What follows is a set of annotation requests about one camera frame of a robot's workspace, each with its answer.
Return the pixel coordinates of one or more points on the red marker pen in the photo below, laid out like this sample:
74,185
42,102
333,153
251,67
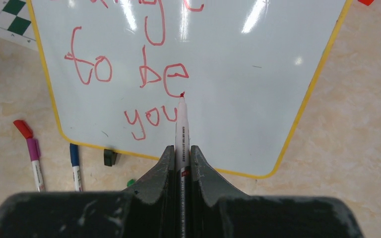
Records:
183,171

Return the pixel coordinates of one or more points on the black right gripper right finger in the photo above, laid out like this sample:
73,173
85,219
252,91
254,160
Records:
223,211

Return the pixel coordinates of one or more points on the green white chess mat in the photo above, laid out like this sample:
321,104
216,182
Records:
15,23

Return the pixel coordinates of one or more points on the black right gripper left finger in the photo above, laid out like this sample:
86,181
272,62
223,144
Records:
143,210

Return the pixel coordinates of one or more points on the green capped marker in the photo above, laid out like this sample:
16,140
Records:
130,182

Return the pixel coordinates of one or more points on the red marker cap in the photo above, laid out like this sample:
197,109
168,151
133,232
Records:
23,128

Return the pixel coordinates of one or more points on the purple capped marker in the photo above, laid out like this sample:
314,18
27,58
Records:
34,153

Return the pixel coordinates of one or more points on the blue capped marker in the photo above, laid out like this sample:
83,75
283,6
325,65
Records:
74,158

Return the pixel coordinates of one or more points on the yellow framed whiteboard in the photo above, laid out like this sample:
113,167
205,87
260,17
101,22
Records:
116,69

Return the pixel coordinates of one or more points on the orange block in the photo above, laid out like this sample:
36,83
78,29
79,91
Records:
366,2

